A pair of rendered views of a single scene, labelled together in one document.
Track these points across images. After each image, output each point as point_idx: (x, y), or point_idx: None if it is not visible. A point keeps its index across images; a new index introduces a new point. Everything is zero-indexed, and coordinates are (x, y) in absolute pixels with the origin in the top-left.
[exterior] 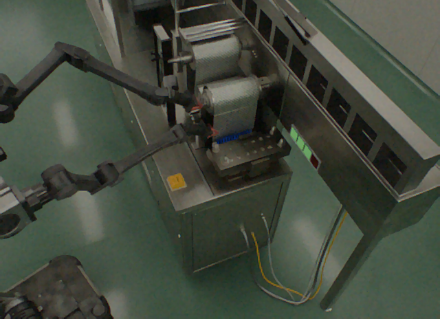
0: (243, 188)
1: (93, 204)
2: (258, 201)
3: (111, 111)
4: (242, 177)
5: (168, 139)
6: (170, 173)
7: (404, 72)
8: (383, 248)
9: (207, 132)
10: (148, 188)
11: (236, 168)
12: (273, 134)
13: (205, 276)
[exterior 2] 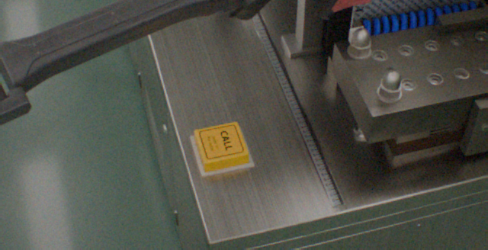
0: (439, 189)
1: (17, 206)
2: (478, 235)
3: None
4: (438, 153)
5: None
6: (206, 121)
7: None
8: None
9: None
10: (158, 181)
11: (427, 116)
12: None
13: None
